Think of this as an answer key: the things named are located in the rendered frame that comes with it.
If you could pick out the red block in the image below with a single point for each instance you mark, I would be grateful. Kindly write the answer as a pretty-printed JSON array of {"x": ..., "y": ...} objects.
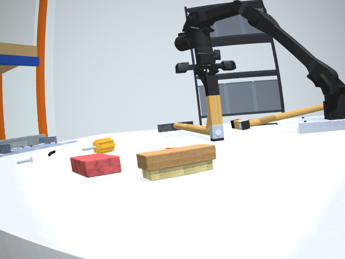
[{"x": 98, "y": 164}]

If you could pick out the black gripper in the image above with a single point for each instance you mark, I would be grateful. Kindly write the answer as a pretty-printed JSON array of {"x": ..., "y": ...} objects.
[{"x": 199, "y": 68}]

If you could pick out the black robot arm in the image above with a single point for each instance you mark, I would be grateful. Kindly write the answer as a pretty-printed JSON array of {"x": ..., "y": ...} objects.
[{"x": 320, "y": 74}]

